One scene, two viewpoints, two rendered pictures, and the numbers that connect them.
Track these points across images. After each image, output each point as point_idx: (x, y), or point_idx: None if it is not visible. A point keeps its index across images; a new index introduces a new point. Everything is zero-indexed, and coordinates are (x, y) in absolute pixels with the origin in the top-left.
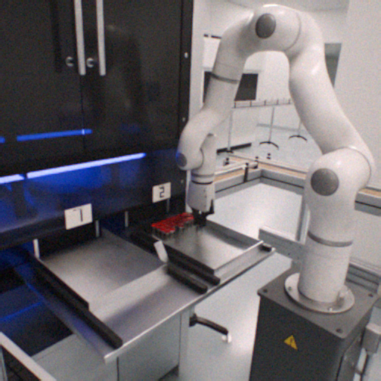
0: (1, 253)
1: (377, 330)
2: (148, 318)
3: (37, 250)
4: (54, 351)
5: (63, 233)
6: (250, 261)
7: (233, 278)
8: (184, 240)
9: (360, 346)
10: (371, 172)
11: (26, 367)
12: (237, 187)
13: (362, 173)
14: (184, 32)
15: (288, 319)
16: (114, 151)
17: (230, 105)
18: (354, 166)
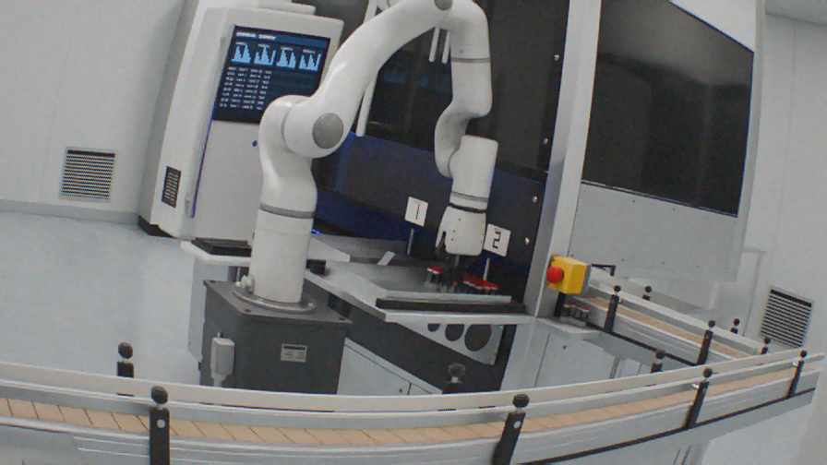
0: (393, 230)
1: (219, 338)
2: None
3: (410, 245)
4: (364, 356)
5: (434, 245)
6: (354, 294)
7: (326, 285)
8: (430, 292)
9: (230, 377)
10: (286, 119)
11: None
12: (682, 366)
13: (273, 112)
14: (557, 32)
15: None
16: None
17: (457, 89)
18: (274, 102)
